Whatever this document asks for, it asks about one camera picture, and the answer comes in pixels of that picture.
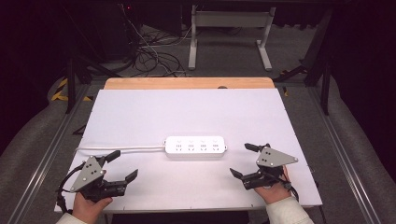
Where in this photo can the person's right hand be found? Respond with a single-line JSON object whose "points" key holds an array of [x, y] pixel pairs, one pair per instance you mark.
{"points": [[274, 193]]}

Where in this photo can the white metal desk frame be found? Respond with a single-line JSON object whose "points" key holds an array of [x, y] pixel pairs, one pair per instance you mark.
{"points": [[230, 19]]}

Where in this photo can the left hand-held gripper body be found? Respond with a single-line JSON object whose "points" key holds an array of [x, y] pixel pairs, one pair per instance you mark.
{"points": [[90, 174]]}

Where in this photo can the yellow black hazard tape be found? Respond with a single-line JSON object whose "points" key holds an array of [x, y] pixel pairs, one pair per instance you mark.
{"points": [[60, 93]]}

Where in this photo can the white foam board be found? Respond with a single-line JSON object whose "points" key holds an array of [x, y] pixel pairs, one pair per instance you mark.
{"points": [[186, 115]]}

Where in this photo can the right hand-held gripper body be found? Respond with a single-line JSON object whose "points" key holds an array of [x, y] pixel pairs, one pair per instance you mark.
{"points": [[272, 158]]}

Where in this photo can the person's left hand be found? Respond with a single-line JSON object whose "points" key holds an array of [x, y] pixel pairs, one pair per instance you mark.
{"points": [[85, 210]]}

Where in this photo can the white power strip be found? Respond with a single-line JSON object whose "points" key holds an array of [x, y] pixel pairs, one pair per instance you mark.
{"points": [[195, 146]]}

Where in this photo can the black metal stand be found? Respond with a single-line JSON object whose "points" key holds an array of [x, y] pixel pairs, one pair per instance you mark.
{"points": [[325, 77], [71, 81]]}

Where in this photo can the aluminium floor rail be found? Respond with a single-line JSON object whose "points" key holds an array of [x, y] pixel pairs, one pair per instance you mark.
{"points": [[49, 152], [342, 152]]}

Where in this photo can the dark computer case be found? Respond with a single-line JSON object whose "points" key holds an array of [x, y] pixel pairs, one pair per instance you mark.
{"points": [[118, 31]]}

